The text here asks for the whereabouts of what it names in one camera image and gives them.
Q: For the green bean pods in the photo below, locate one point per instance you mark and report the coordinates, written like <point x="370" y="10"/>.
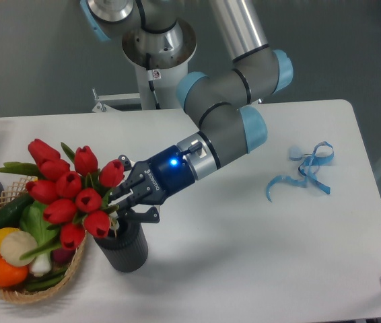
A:
<point x="45" y="282"/>

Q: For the green bok choy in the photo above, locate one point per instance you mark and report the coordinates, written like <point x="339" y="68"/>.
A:
<point x="32" y="221"/>

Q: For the woven wicker basket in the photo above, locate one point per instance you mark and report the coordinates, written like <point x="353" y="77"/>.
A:
<point x="20" y="295"/>

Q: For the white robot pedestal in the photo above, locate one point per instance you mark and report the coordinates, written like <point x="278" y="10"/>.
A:
<point x="160" y="54"/>

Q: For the blue ribbon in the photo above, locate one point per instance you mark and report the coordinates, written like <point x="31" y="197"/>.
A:
<point x="322" y="154"/>

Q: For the red tulip bouquet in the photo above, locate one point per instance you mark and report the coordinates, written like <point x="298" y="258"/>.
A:
<point x="74" y="192"/>

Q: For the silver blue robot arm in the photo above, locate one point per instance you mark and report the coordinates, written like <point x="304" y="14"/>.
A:
<point x="221" y="108"/>

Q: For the green cucumber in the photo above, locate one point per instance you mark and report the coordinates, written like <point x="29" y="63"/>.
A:
<point x="11" y="213"/>

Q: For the orange fruit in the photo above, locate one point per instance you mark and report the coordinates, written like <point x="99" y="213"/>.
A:
<point x="12" y="275"/>

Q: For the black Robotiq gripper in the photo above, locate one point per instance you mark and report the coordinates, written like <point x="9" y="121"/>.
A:
<point x="149" y="182"/>

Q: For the purple sweet potato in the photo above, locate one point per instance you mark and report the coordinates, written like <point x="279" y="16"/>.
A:
<point x="62" y="256"/>

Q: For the dark grey ribbed vase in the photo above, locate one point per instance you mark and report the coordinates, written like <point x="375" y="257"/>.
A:
<point x="126" y="247"/>

